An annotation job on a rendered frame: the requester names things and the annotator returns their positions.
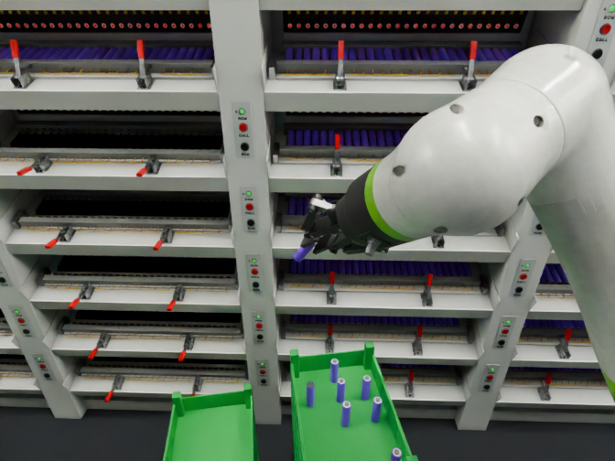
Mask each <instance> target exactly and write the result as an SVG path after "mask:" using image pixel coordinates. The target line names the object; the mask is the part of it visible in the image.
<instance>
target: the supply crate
mask: <svg viewBox="0 0 615 461"><path fill-rule="evenodd" d="M332 359H337V360H338V361H339V372H338V378H343V379H345V381H346V385H345V398H344V401H348V402H350V403H351V418H350V425H349V426H348V427H343V426H342V425H341V411H342V403H338V402H337V400H336V399H337V382H336V383H332V382H331V381H330V362H331V360H332ZM290 374H291V381H292V390H293V395H294V403H295V410H296V418H297V431H298V439H299V446H300V453H301V460H302V461H390V459H391V453H392V450H393V449H394V448H399V449H400V450H401V451H402V456H401V461H418V459H417V456H412V453H411V451H410V448H409V445H408V443H407V441H406V438H405V434H404V431H403V428H402V426H401V424H400V421H399V419H398V416H397V413H396V411H395V408H394V405H393V402H392V399H391V397H390V394H389V391H388V390H387V387H386V384H385V382H384V379H383V375H382V373H381V370H380V368H379V365H378V362H377V360H376V357H375V355H374V345H373V342H372V341H367V342H365V343H364V349H360V350H351V351H342V352H334V353H325V354H317V355H308V356H299V353H298V349H290ZM364 375H369V376H370V377H371V378H372V379H371V388H370V396H369V399H368V400H367V401H365V400H363V399H362V398H361V387H362V378H363V376H364ZM309 381H312V382H314V383H315V404H314V406H313V407H308V406H307V383H308V382H309ZM374 397H380V398H381V399H382V400H383V401H382V408H381V414H380V421H379V422H378V423H374V422H372V420H371V417H372V403H373V398H374Z"/></svg>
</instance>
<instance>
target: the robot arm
mask: <svg viewBox="0 0 615 461"><path fill-rule="evenodd" d="M525 199H527V200H528V203H529V204H530V206H531V208H532V210H533V212H534V214H535V216H536V217H537V219H538V221H539V223H540V224H541V226H542V228H543V230H544V232H545V235H546V237H547V239H548V240H549V242H550V244H551V246H552V248H553V250H554V252H555V254H556V257H557V259H558V261H559V262H560V264H561V266H562V268H563V270H564V272H565V275H566V278H567V280H568V281H569V284H570V286H571V289H572V291H573V294H574V296H575V298H576V300H577V305H578V307H579V310H580V313H581V315H582V317H583V320H584V323H585V326H586V329H587V332H588V336H589V339H590V342H591V345H592V348H593V349H594V352H595V355H596V357H597V360H598V363H599V366H600V369H601V371H602V374H603V376H604V379H605V381H606V383H607V385H608V388H609V390H610V394H611V396H612V398H613V401H614V402H615V107H614V103H613V100H612V96H611V92H610V86H609V82H608V78H607V76H606V73H605V71H604V69H603V68H602V67H601V66H600V64H599V63H598V62H597V61H596V60H595V59H594V58H593V57H592V56H591V55H589V54H588V53H587V52H586V51H584V50H582V49H580V48H575V47H572V46H569V45H563V44H546V45H541V46H536V47H533V48H529V49H526V50H524V51H522V52H520V53H518V54H516V55H514V56H513V57H511V58H510V59H508V60H506V61H505V62H504V63H503V64H502V65H501V66H500V67H499V68H498V69H496V70H495V71H494V72H493V73H492V74H491V75H490V77H488V78H487V79H486V80H485V81H483V82H482V83H481V84H480V85H478V86H477V87H476V88H475V89H473V90H472V91H469V92H468V93H466V94H464V95H463V96H461V97H459V98H458V99H456V100H455V101H453V102H451V103H449V104H447V105H445V106H443V107H441V108H439V109H437V110H435V111H433V112H431V113H429V114H428V115H426V116H424V117H423V118H422V119H420V120H419V121H418V122H417V123H415V124H414V125H413V126H412V127H411V128H410V130H409V131H408V132H407V133H406V135H405V136H404V138H403V139H402V141H401V143H400V144H399V145H398V146H397V147H396V148H395V149H394V150H393V152H392V153H391V154H390V155H388V156H387V157H386V158H384V159H383V160H381V161H380V162H379V163H377V164H376V165H375V166H373V167H371V168H370V169H369V170H367V171H366V172H364V173H363V174H362V175H360V176H359V177H357V178H356V179H355V180H354V181H353V182H352V183H351V184H350V186H349V188H348V189H347V192H346V195H344V196H343V197H342V198H341V199H339V200H332V201H331V202H330V203H328V202H326V200H324V199H322V197H321V195H320V194H318V193H314V194H313V197H312V199H311V200H310V202H309V204H308V206H307V216H306V217H305V220H304V222H303V224H302V226H301V228H300V229H301V230H302V231H304V232H305V233H304V238H303V240H302V242H301V244H300V247H302V248H305V247H308V246H309V245H311V244H314V243H316V242H317V244H316V246H315V248H314V250H313V253H314V254H318V253H321V252H324V251H326V250H329V251H330V252H331V253H334V254H337V251H338V250H339V249H342V250H343V252H344V253H345V254H355V253H365V254H366V255H368V256H371V257H373V255H374V252H385V253H388V251H389V248H392V247H394V246H398V245H401V244H405V243H408V242H411V241H417V240H420V239H424V238H426V237H430V236H436V235H449V236H470V235H474V234H479V233H482V232H485V231H488V230H491V229H493V228H495V227H497V226H498V225H500V224H502V223H503V222H504V221H506V220H507V219H509V218H510V217H511V216H512V214H513V213H514V212H515V211H516V210H517V209H518V208H519V206H520V205H521V204H522V203H523V201H524V200H525ZM324 211H326V212H327V215H328V216H327V217H324V218H322V219H320V218H318V217H319V215H320V213H324ZM336 234H337V235H336ZM320 236H322V237H320Z"/></svg>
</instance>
